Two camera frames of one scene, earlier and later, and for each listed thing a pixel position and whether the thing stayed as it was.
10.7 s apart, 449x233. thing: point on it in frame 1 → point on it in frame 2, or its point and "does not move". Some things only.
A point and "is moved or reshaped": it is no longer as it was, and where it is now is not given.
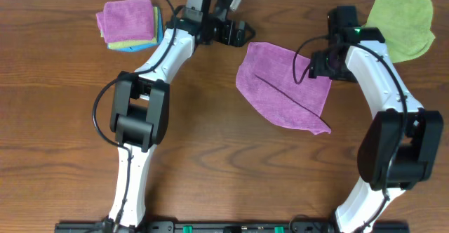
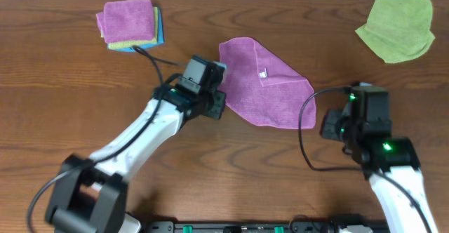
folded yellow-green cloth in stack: [130, 44] does not move
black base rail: [228, 227] does not move
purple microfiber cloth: [266, 78] is moved or reshaped
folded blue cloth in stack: [160, 31] does not move
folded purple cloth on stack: [126, 20] does not move
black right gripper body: [323, 66] → [335, 126]
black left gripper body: [212, 31] → [211, 104]
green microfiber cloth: [405, 23] does not move
